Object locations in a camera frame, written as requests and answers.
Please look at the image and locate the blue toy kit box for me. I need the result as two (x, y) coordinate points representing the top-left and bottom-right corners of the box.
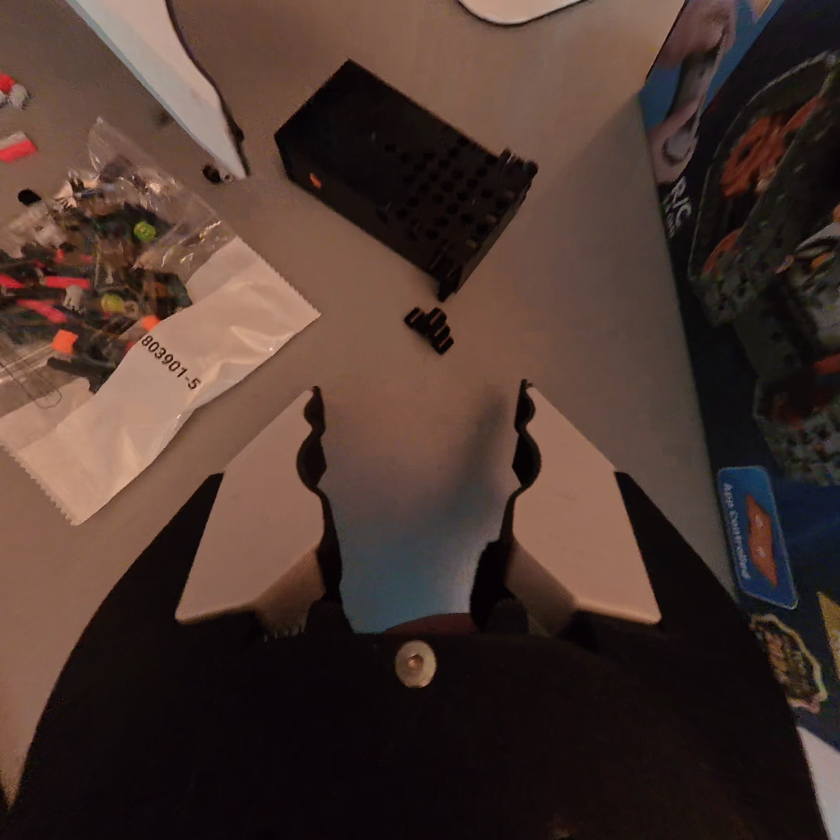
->
(640, 0), (840, 749)

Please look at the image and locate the black battery box block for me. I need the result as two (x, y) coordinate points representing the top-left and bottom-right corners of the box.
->
(274, 59), (539, 303)

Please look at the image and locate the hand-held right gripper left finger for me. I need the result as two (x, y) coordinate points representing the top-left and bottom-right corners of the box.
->
(175, 386), (343, 634)

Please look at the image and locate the black pin connector piece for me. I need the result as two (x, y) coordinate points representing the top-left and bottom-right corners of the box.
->
(403, 306), (455, 356)

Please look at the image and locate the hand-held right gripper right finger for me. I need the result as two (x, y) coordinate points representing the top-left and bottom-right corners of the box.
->
(469, 379), (662, 634)

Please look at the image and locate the grey desk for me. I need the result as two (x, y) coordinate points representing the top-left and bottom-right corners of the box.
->
(0, 0), (736, 808)

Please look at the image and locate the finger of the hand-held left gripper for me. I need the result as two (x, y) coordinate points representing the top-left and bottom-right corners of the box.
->
(66, 0), (250, 180)

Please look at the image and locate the clear bag of building parts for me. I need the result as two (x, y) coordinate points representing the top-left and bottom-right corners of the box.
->
(0, 118), (321, 526)

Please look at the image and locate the white book stand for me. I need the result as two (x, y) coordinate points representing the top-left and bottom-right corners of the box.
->
(456, 0), (589, 26)

